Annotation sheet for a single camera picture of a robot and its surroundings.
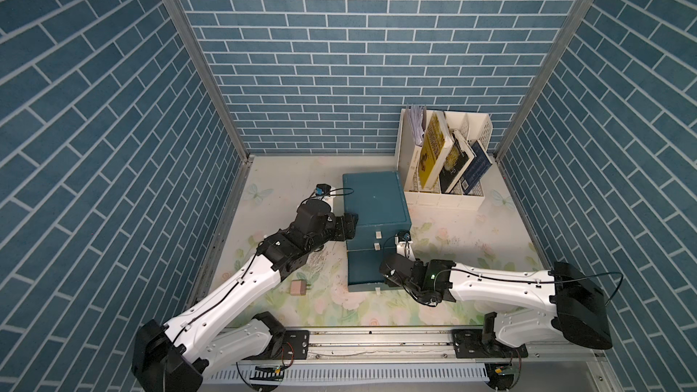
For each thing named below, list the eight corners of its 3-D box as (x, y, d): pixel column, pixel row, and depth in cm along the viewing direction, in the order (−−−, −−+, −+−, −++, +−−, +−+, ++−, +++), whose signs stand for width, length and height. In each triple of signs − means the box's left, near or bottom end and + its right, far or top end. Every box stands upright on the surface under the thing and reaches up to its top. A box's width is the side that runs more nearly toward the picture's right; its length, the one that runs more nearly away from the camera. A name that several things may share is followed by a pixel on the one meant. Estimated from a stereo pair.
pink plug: (290, 295, 84) (288, 292, 83) (292, 282, 87) (291, 279, 85) (310, 295, 84) (309, 293, 83) (311, 282, 87) (310, 279, 85)
